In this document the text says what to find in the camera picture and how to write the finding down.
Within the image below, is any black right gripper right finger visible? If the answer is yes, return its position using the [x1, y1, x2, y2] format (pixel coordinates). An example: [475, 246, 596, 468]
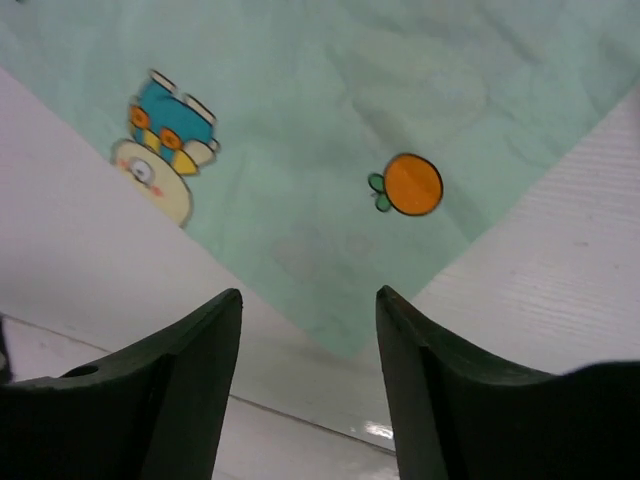
[376, 287, 639, 479]

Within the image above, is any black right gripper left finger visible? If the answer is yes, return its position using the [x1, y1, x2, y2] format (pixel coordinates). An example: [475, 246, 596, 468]
[1, 289, 243, 479]

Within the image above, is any green cartoon print placemat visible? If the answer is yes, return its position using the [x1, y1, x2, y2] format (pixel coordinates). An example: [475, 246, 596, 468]
[1, 1, 639, 355]

